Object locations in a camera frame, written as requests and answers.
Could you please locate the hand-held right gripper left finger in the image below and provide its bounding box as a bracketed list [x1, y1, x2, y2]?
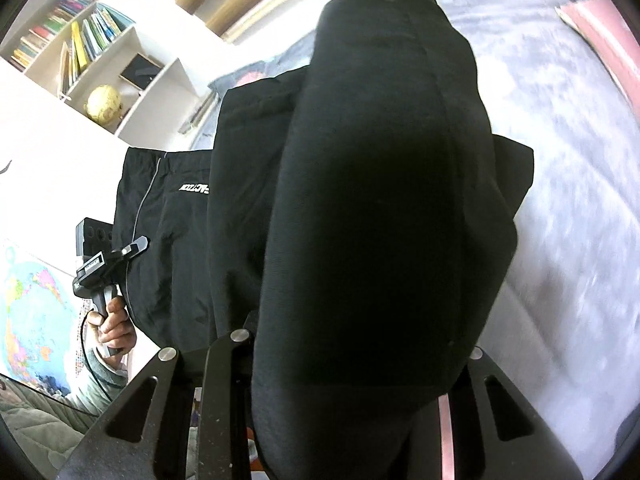
[57, 310, 261, 480]

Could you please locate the black hooded jacket grey stripe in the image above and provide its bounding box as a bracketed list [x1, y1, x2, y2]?
[112, 0, 536, 480]

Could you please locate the person's left forearm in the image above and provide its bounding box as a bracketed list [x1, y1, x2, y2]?
[60, 347, 133, 418]

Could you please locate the grey-blue plush printed blanket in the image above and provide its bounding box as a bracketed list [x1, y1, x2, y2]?
[200, 0, 640, 466]

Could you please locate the row of thin colourful books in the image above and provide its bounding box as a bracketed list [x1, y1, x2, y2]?
[10, 0, 101, 70]

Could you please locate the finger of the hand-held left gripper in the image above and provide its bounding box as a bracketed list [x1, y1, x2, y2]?
[112, 235, 151, 262]

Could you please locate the pink pillow with white trim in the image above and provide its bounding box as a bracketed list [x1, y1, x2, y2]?
[555, 0, 637, 81]

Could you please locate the black framed board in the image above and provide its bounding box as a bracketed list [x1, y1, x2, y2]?
[119, 53, 165, 92]

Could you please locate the black cable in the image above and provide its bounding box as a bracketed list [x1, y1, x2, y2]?
[79, 310, 112, 413]

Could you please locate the row of tall yellow-green books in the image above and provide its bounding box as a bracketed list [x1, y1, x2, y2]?
[60, 4, 137, 92]

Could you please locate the white bookshelf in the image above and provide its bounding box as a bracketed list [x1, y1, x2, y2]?
[0, 0, 201, 137]

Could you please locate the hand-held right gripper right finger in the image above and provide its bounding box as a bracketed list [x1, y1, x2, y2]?
[400, 345, 586, 480]

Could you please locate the person's left hand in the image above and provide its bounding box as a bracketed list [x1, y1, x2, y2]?
[86, 296, 138, 357]

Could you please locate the world map poster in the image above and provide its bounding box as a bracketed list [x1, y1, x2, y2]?
[0, 245, 88, 401]

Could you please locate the yellow desk globe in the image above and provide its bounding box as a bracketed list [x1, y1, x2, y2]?
[84, 85, 122, 127]

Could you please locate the person's quilted grey-green clothing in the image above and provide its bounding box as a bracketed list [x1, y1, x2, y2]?
[0, 380, 101, 480]

